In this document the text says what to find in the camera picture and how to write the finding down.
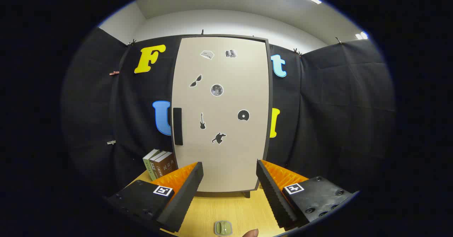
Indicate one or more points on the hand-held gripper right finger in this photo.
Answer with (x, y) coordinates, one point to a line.
(274, 198)

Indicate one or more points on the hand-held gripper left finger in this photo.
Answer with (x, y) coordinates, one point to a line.
(184, 201)

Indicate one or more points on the green translucent cup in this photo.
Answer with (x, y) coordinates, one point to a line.
(223, 228)

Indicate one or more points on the brown book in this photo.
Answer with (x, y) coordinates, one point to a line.
(165, 166)

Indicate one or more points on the green book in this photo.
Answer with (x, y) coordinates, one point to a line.
(148, 164)

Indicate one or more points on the grey cabinet body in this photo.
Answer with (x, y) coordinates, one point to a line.
(270, 123)

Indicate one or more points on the black backdrop cloth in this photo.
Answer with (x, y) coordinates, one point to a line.
(336, 106)

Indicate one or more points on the red clothes peg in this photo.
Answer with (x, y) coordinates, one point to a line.
(114, 73)

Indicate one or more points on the small ceiling light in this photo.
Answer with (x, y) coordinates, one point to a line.
(361, 35)

